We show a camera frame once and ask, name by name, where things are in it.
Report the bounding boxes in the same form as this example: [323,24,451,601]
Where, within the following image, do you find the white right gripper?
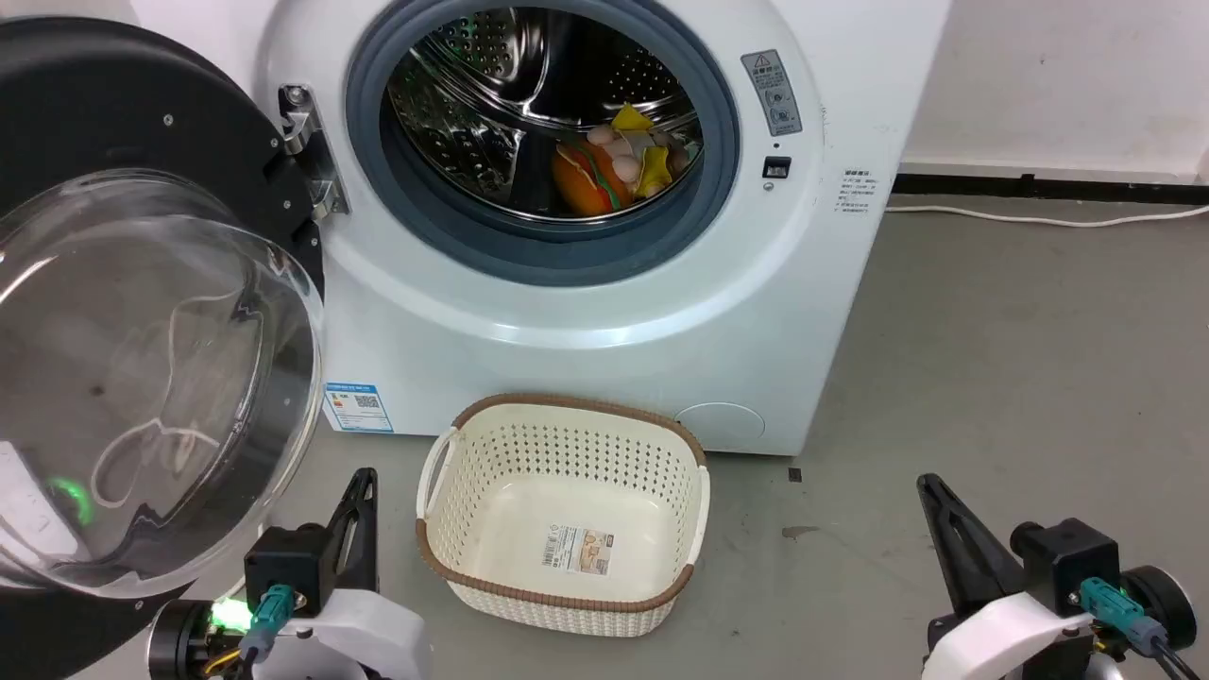
[916,474,1098,680]

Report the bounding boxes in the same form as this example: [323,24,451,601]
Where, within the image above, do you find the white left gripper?
[253,468,434,680]

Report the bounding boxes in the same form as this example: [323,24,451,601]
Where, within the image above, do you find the white front-load washing machine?
[255,0,953,457]

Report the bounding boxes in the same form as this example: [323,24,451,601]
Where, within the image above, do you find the chrome door hinge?
[278,84,351,224]

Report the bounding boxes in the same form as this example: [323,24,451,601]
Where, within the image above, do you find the washer door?
[0,17,327,680]

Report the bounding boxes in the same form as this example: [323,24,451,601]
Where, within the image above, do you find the blue energy label sticker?
[324,382,395,434]

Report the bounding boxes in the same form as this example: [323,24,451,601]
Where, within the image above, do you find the cream laundry basket brown rim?
[416,393,711,638]

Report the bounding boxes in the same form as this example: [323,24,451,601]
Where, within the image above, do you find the paper basket label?
[541,525,614,578]

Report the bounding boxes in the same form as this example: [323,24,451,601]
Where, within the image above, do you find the round filter cover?
[673,402,767,446]

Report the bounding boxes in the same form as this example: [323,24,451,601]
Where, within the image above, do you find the small text sticker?
[838,168,876,217]

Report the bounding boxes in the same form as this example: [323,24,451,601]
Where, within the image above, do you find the orange hamburger plush toy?
[552,141,637,219]

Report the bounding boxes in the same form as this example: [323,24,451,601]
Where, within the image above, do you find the stainless steel drum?
[381,5,706,224]

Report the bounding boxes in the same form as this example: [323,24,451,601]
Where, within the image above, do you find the yellow plush doll toy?
[587,102,705,200]

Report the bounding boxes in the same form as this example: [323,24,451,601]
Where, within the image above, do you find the grey warning sticker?
[741,49,804,138]

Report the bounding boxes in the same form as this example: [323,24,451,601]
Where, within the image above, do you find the teal plug left gripper cable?
[236,584,297,676]

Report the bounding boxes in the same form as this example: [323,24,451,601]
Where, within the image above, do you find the teal plug gripper cable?
[236,584,297,676]
[1080,577,1209,680]

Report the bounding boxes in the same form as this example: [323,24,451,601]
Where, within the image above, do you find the teal plug right gripper cable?
[1080,577,1209,680]

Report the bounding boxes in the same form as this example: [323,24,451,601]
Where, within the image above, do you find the white floor cable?
[885,202,1209,230]

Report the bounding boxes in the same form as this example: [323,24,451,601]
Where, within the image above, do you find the black wall baseboard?
[892,171,1209,207]

